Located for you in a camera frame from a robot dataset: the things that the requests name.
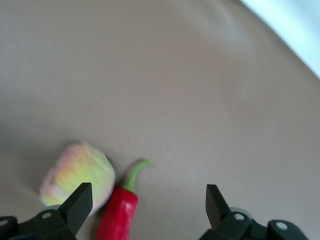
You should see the yellow pink peach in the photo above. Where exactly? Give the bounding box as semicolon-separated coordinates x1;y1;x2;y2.
39;141;116;217

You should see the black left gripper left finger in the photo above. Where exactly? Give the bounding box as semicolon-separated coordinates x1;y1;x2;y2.
0;182;94;240

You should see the brown table mat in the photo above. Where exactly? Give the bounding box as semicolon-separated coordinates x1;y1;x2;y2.
0;0;320;240

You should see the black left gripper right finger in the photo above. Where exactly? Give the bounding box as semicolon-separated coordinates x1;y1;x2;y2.
197;184;309;240

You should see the red chili pepper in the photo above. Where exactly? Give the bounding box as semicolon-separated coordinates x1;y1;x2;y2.
95;159;154;240

